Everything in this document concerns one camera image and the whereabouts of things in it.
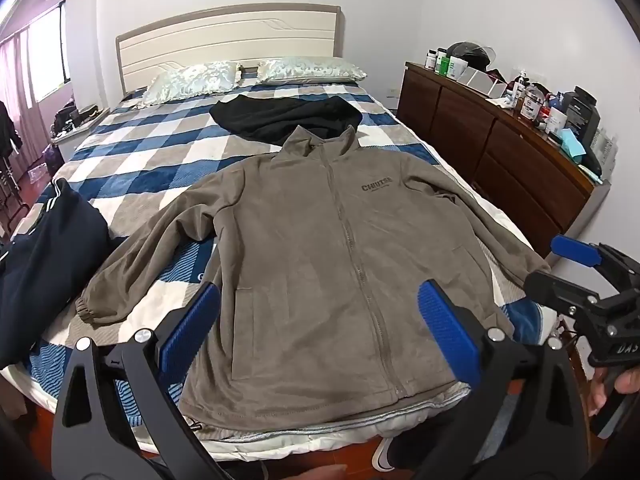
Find white nightstand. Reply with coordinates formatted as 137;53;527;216
51;119;110;162

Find black garment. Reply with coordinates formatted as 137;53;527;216
210;94;362;145

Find white jar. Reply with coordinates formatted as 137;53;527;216
520;94;544;121

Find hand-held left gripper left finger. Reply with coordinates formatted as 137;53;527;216
51;282;236;480

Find black helmet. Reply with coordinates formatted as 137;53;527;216
446;41;493;72

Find silver patterned pillow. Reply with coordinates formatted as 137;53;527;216
255;56;367;86
137;60;243;107

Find brown zip jacket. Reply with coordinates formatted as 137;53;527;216
75;126;551;433

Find large black canister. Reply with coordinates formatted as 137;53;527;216
562;86;602;149

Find dark wooden dresser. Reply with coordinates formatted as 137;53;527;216
397;61;612;261

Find white open tray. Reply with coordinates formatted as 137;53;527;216
460;69;507;99

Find black bag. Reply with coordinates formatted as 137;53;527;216
52;102;98;133

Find pink curtain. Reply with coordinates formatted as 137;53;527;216
0;29;37;128

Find window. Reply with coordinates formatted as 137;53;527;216
27;4;69;102

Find cream bed headboard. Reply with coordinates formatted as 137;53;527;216
116;4;346;97

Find teal tissue pack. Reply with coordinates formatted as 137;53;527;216
554;127;587;162

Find bed with checkered blanket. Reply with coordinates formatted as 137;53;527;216
27;80;556;441

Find white shoe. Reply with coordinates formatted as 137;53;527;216
374;437;402;472

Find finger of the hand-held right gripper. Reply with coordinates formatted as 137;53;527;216
551;234;640;291
524;271;608;321

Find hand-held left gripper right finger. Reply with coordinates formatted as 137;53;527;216
415;279;591;480

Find clear plastic box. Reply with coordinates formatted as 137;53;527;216
592;127;619;167

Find person's left hand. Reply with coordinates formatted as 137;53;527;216
270;464;348;480

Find hanging dark clothes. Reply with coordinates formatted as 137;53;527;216
0;100;24;162

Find person's right hand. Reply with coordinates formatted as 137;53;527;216
586;364;640;417

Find navy garment with white stripes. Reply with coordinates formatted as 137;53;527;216
0;177;113;368

